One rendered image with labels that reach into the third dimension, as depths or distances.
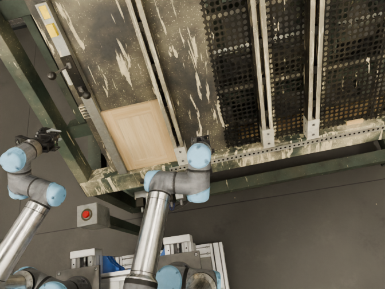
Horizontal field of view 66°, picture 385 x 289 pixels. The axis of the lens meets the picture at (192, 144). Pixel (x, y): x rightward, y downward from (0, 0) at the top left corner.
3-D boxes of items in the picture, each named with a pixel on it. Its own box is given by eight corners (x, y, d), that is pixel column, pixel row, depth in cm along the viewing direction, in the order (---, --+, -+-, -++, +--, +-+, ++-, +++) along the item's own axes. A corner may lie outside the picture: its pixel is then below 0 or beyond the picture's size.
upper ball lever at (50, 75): (70, 67, 137) (47, 81, 128) (66, 59, 134) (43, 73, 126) (75, 67, 135) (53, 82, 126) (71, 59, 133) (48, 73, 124)
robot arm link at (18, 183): (27, 206, 105) (26, 178, 101) (2, 196, 108) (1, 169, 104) (44, 196, 112) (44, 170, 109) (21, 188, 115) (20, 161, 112)
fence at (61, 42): (120, 170, 179) (119, 174, 176) (38, 2, 123) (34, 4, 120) (128, 168, 178) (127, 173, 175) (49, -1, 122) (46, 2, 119)
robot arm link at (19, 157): (-3, 173, 102) (-4, 150, 99) (17, 161, 112) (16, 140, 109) (20, 176, 102) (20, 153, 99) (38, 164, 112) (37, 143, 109)
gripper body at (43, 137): (61, 147, 127) (47, 157, 116) (41, 145, 127) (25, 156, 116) (60, 130, 125) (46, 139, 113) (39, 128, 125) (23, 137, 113)
